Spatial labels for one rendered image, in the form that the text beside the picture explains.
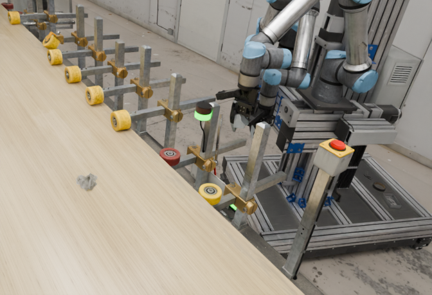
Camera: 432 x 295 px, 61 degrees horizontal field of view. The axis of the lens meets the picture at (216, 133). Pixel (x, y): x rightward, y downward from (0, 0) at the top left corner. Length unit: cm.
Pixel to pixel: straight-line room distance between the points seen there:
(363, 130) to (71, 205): 133
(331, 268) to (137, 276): 164
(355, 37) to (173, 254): 106
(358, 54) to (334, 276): 136
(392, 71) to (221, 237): 138
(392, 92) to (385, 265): 110
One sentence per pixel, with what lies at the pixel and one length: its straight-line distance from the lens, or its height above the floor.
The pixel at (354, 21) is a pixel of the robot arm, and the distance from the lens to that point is 155.
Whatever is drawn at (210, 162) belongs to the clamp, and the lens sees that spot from 146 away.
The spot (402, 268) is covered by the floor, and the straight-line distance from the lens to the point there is 272.
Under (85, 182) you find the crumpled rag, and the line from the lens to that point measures 126.
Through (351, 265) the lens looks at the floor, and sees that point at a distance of 255.
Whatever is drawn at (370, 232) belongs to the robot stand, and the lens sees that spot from 247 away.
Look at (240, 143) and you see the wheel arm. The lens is 165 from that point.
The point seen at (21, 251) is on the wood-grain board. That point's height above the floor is 90.
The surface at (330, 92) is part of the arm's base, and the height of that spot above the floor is 109.
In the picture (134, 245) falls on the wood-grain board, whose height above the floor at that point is 90.
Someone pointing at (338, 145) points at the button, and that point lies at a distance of 104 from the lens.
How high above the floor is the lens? 170
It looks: 30 degrees down
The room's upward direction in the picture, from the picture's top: 10 degrees clockwise
